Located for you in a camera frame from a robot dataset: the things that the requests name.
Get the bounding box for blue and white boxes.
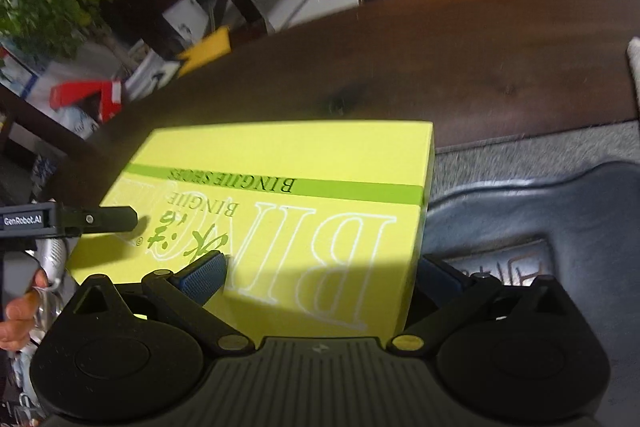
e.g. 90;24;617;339
0;47;52;98

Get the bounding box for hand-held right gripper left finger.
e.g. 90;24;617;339
62;254;253;353

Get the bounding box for person's left hand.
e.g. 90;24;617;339
0;271;50;351

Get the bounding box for yellow-green shoe box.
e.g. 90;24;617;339
65;121;435;341

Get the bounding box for red box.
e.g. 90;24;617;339
50;79;124;124

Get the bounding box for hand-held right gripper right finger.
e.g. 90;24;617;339
392;257;576;353

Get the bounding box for white carton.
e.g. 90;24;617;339
162;0;222;48

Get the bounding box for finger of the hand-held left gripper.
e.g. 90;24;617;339
55;206;139;237

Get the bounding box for grey stone tea tray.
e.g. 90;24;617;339
424;119;640;413

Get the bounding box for grey towel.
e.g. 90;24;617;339
626;37;640;118

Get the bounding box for silver crinkled wrap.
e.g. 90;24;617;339
30;237;69;348

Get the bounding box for yellow flat object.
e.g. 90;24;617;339
177;26;232;78

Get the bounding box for wooden desktop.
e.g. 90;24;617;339
50;0;640;190

